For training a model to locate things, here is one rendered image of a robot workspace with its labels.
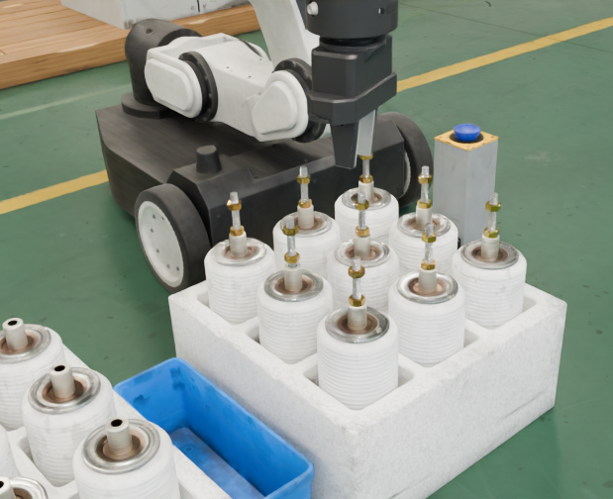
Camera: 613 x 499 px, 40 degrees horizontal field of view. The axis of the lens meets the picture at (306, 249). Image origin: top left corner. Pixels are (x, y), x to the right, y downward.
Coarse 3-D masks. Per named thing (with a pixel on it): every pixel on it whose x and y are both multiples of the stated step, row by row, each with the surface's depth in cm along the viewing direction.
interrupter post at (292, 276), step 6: (300, 264) 105; (288, 270) 104; (294, 270) 104; (300, 270) 104; (288, 276) 104; (294, 276) 104; (300, 276) 105; (288, 282) 105; (294, 282) 105; (300, 282) 105; (288, 288) 105; (294, 288) 105; (300, 288) 105
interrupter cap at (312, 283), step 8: (280, 272) 108; (304, 272) 108; (312, 272) 108; (272, 280) 107; (280, 280) 107; (304, 280) 107; (312, 280) 106; (320, 280) 106; (264, 288) 105; (272, 288) 105; (280, 288) 106; (304, 288) 105; (312, 288) 105; (320, 288) 105; (272, 296) 104; (280, 296) 104; (288, 296) 104; (296, 296) 103; (304, 296) 103; (312, 296) 103
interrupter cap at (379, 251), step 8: (352, 240) 115; (336, 248) 113; (344, 248) 113; (352, 248) 114; (376, 248) 113; (384, 248) 113; (336, 256) 111; (344, 256) 111; (352, 256) 112; (368, 256) 112; (376, 256) 111; (384, 256) 111; (344, 264) 110; (352, 264) 109; (360, 264) 109; (368, 264) 109; (376, 264) 109
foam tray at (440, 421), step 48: (192, 288) 120; (528, 288) 116; (192, 336) 117; (240, 336) 109; (480, 336) 107; (528, 336) 109; (240, 384) 110; (288, 384) 100; (432, 384) 99; (480, 384) 106; (528, 384) 114; (288, 432) 104; (336, 432) 95; (384, 432) 96; (432, 432) 102; (480, 432) 110; (336, 480) 99; (384, 480) 99; (432, 480) 107
